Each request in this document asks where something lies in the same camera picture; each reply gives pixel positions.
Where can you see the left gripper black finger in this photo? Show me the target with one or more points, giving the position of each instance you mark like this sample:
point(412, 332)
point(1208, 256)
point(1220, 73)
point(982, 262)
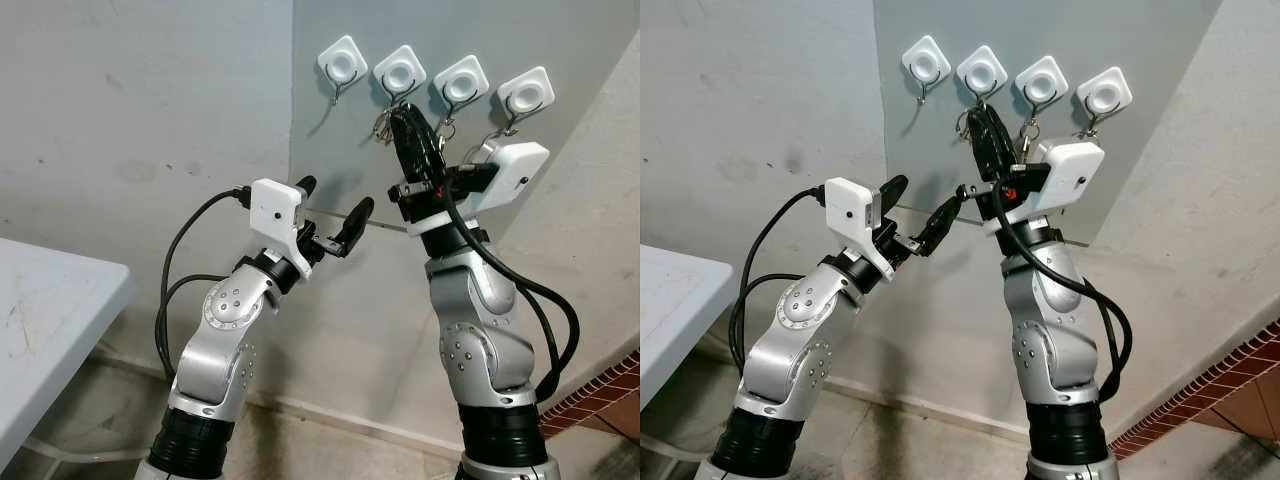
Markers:
point(940, 225)
point(893, 192)
point(355, 225)
point(307, 186)

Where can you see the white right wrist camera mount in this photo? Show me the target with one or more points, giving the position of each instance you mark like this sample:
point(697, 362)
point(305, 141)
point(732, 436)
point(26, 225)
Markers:
point(515, 175)
point(1070, 175)

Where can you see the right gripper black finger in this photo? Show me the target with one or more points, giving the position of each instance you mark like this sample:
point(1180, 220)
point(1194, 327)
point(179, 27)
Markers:
point(985, 145)
point(407, 145)
point(433, 155)
point(1010, 155)

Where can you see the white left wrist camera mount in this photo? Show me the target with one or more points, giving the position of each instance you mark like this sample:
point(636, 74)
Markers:
point(848, 215)
point(275, 210)

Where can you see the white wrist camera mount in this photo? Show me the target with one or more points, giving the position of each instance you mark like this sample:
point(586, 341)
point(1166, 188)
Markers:
point(515, 175)
point(848, 215)
point(1070, 175)
point(275, 210)

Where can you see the grey wall board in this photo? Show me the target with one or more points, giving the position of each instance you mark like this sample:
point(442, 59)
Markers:
point(920, 150)
point(340, 160)

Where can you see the white square wall hook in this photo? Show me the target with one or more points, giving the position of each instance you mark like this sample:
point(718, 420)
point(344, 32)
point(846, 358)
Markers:
point(526, 94)
point(343, 62)
point(400, 71)
point(1104, 93)
point(1041, 81)
point(982, 71)
point(926, 62)
point(461, 81)

